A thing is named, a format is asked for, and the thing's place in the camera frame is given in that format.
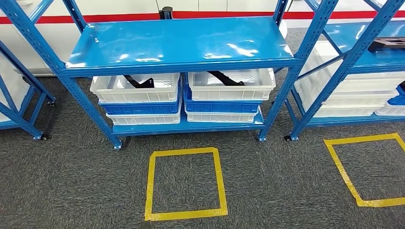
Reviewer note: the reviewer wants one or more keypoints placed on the white car body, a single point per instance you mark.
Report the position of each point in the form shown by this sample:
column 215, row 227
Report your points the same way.
column 31, row 41

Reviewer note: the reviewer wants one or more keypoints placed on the black curved trim part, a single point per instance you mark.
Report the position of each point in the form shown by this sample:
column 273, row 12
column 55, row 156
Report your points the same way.
column 224, row 79
column 139, row 83

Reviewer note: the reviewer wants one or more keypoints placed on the black stanchion post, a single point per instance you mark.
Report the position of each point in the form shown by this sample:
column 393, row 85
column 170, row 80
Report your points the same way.
column 166, row 13

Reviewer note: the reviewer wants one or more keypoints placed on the yellow floor tape square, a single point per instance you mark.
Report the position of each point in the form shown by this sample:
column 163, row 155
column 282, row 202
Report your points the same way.
column 341, row 170
column 183, row 215

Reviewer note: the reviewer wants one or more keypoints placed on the blue metal shelf rack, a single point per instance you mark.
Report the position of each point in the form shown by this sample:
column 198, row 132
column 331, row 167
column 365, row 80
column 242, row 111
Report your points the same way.
column 174, row 44
column 338, row 72
column 19, row 120

